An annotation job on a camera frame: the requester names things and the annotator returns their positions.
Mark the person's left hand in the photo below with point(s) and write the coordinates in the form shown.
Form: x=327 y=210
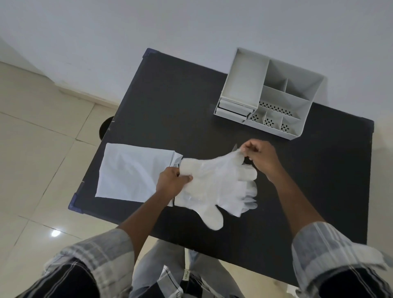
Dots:
x=169 y=183

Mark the person's right hand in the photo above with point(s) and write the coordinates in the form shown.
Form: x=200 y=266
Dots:
x=263 y=159

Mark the person's right thumb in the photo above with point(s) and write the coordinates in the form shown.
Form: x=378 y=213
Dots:
x=251 y=158

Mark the person's left thumb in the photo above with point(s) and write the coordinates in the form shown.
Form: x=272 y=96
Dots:
x=185 y=179

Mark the clear disposable glove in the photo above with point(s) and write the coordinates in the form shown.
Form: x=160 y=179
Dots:
x=215 y=181

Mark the stack of plastic gloves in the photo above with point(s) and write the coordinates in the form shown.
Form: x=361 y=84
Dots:
x=250 y=199

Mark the person's right forearm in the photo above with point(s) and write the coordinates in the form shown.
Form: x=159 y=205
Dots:
x=294 y=202

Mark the person's left forearm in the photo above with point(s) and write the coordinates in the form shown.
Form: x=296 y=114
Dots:
x=144 y=215

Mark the white compartment desk organizer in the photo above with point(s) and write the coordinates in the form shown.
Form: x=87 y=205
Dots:
x=270 y=95

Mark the grey jeans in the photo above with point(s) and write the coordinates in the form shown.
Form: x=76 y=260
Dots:
x=159 y=261

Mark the black round stool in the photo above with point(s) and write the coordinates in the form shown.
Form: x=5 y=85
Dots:
x=104 y=128

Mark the blue table corner guard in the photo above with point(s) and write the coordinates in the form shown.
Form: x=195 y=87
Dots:
x=150 y=52
x=73 y=204

